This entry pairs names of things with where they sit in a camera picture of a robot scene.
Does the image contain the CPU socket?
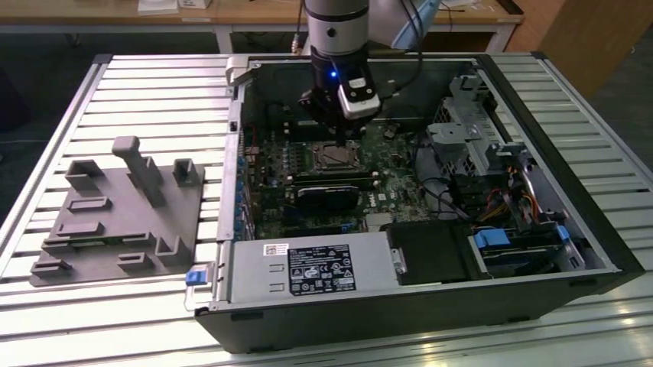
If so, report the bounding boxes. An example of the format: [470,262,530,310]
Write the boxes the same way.
[309,140,368,172]

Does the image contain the metal drive cage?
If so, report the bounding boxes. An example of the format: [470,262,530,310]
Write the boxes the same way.
[426,74,532,179]

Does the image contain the black graphics card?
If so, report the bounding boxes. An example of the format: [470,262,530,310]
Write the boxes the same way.
[293,183,361,211]

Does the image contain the green motherboard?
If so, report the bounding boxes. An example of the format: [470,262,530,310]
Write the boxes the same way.
[239,122,434,240]

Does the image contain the silver chipset heatsink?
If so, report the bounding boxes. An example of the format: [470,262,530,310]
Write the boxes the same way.
[366,213,397,232]

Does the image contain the wooden desk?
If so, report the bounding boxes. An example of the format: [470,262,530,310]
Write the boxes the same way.
[0,0,526,54]

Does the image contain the black drive box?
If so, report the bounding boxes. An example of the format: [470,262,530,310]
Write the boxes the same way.
[385,221,484,287]

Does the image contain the grey parts rack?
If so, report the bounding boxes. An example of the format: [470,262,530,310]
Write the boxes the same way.
[28,135,209,287]

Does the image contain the wooden cabinet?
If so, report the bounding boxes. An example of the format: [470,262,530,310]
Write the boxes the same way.
[504,0,653,99]

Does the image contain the grey power supply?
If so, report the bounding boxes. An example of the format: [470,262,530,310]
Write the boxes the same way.
[223,232,405,303]

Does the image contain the hard disk in blue carrier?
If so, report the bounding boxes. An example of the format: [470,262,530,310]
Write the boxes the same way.
[469,227,568,277]

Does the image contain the black PC case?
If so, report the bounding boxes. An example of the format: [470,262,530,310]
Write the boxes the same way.
[193,52,645,355]

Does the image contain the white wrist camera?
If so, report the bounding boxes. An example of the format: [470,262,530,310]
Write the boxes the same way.
[334,56,384,120]

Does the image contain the grey case handle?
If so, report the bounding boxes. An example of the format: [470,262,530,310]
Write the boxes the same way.
[223,55,258,87]

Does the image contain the coloured power wires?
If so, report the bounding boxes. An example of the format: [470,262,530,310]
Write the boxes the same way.
[482,189,542,225]

